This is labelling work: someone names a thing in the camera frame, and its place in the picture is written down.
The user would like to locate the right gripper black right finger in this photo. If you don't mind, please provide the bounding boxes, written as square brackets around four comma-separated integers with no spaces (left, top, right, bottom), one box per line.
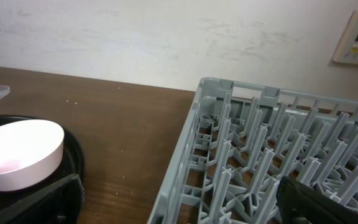
[276,176,358,224]

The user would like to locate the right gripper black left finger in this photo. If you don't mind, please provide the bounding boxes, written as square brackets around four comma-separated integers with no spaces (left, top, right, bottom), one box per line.
[0,174,85,224]

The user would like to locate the pink bowl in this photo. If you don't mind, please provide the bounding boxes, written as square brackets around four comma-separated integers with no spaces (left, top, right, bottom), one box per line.
[0,119,65,192]

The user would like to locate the grey dishwasher rack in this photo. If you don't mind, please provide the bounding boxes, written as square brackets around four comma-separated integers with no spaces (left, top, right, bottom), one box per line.
[149,78,358,223]

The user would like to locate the round black tray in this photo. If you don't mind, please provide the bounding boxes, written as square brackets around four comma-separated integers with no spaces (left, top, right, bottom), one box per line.
[0,114,85,211]

